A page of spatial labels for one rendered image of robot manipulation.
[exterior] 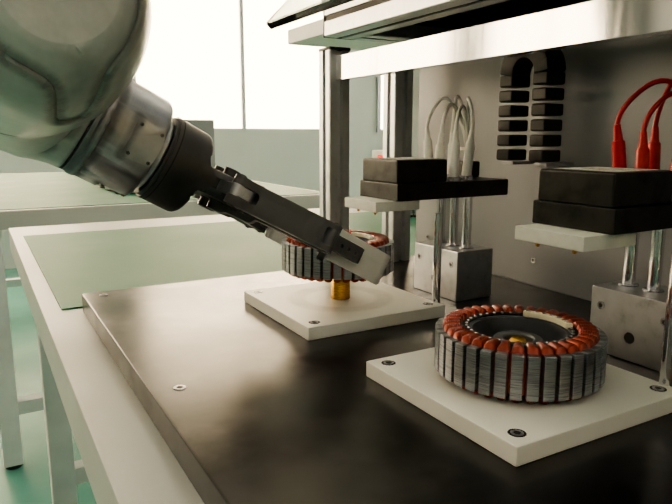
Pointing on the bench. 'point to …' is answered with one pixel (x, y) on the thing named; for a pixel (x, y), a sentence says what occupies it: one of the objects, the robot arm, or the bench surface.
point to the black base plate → (340, 406)
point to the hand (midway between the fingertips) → (336, 252)
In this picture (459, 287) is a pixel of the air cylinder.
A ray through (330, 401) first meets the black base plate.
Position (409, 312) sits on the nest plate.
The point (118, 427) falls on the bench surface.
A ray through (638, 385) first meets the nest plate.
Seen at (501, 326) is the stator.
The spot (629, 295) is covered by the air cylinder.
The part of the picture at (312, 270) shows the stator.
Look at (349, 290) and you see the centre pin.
